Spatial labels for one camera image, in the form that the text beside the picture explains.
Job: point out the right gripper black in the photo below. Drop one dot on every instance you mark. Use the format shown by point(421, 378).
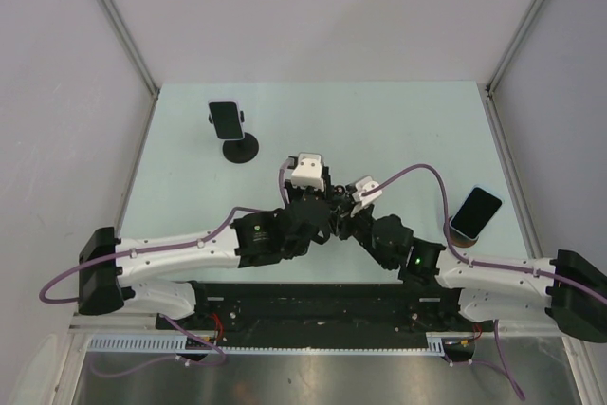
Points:
point(340, 217)

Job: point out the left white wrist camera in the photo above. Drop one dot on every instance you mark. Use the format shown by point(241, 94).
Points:
point(308, 172)

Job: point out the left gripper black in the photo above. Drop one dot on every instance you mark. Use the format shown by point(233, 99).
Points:
point(292, 191)

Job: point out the right aluminium frame post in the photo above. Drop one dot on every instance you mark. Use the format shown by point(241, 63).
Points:
point(529, 18)

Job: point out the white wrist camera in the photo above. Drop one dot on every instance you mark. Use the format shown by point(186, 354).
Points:
point(308, 172)
point(364, 194)

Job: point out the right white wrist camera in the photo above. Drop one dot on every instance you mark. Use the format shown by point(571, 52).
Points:
point(364, 194)

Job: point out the brown round phone stand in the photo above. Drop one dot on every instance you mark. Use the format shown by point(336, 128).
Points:
point(457, 239)

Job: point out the phone with light blue case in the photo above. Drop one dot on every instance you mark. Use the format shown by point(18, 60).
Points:
point(475, 213)

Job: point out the phone with lilac case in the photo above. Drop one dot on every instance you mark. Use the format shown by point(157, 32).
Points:
point(227, 119)

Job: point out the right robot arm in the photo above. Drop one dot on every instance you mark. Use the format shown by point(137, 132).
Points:
point(566, 291)

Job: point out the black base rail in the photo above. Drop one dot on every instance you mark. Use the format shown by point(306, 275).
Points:
point(324, 316)

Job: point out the left aluminium frame post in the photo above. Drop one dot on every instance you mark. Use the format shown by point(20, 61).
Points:
point(124, 36)

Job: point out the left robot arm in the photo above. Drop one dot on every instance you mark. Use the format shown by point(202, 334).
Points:
point(115, 273)

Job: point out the left black phone stand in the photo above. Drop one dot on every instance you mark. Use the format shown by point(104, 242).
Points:
point(241, 151)

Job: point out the aluminium frame post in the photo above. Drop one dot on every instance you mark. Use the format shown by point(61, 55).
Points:
point(529, 18)
point(124, 36)

